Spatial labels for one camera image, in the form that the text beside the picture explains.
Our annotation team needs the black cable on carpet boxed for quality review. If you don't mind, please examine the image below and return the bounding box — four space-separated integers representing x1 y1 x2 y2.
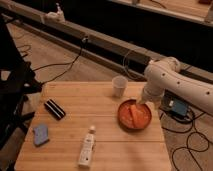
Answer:
16 36 89 84

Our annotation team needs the blue power box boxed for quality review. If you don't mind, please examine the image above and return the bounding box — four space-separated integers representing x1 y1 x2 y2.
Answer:
169 99 188 116

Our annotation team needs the blue sponge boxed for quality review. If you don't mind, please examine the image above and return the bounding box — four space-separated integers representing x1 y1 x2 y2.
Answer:
33 124 49 146

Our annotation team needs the grey metal rail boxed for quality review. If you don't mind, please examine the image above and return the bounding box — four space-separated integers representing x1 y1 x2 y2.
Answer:
0 0 213 84

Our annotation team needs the black chair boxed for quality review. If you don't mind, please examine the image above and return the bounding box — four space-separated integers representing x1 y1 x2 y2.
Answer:
0 14 42 150

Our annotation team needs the white paper cup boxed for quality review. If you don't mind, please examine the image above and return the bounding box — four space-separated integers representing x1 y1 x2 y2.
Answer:
112 76 128 98

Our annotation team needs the orange food piece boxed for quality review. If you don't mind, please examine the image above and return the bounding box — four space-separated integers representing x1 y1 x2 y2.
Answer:
130 105 143 128

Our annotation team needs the black striped eraser block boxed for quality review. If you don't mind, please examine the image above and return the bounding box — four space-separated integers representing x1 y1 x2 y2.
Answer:
44 99 66 120

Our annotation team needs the white plastic bottle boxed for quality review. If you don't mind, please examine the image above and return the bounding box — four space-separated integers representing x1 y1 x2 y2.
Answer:
78 125 96 168

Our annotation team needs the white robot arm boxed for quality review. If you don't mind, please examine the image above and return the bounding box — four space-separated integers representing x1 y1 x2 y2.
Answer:
137 57 213 114

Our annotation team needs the white spray bottle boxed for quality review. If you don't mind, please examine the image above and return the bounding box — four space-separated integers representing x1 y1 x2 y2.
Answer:
45 3 65 22

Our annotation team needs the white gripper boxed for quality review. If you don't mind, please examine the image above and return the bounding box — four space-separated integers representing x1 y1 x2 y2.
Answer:
137 84 164 109

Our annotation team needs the orange bowl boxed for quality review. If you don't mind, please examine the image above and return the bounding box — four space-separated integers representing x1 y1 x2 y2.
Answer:
117 99 152 130

